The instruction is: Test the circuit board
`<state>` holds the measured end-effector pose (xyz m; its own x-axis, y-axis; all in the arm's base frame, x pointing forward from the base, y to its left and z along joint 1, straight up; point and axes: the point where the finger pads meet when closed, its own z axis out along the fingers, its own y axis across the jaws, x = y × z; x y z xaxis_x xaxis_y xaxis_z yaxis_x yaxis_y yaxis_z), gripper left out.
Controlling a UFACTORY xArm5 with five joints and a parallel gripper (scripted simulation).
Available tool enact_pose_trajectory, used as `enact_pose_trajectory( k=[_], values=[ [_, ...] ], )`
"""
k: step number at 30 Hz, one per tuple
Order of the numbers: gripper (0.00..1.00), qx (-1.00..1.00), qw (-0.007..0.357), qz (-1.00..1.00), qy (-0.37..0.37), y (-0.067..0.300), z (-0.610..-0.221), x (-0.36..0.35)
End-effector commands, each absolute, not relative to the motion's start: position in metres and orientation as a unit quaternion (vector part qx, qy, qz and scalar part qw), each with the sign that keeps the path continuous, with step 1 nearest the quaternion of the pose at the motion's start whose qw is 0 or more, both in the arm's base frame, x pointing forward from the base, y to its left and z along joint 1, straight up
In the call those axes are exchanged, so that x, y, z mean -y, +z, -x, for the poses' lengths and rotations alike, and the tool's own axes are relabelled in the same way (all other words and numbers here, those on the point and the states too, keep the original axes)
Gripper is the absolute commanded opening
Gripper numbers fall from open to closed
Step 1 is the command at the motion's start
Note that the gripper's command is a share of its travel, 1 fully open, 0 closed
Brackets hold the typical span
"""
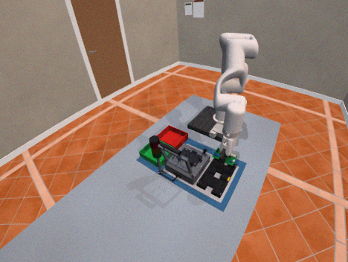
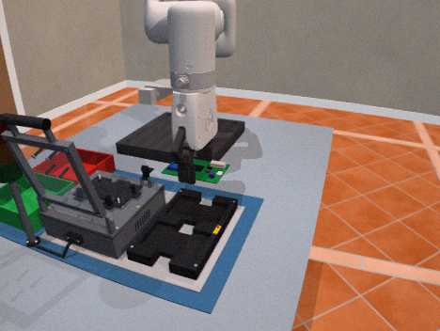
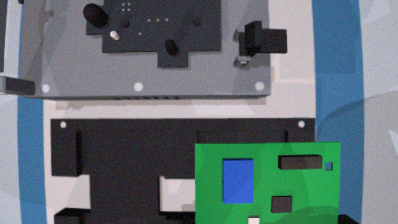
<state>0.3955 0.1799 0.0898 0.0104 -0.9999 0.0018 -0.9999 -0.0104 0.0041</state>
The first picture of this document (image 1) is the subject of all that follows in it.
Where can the red bin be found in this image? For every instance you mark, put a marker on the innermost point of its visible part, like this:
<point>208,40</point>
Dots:
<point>173,137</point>

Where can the green bin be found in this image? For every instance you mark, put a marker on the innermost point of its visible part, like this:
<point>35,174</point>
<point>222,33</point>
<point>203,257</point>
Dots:
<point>146,154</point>

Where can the green circuit board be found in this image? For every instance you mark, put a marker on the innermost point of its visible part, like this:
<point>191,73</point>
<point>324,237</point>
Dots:
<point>229,159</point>

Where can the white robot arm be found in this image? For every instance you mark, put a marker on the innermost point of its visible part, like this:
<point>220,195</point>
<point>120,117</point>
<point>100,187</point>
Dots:
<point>236,47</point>

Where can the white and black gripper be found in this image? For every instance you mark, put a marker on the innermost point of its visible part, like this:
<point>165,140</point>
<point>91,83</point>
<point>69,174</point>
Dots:
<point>226,148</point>

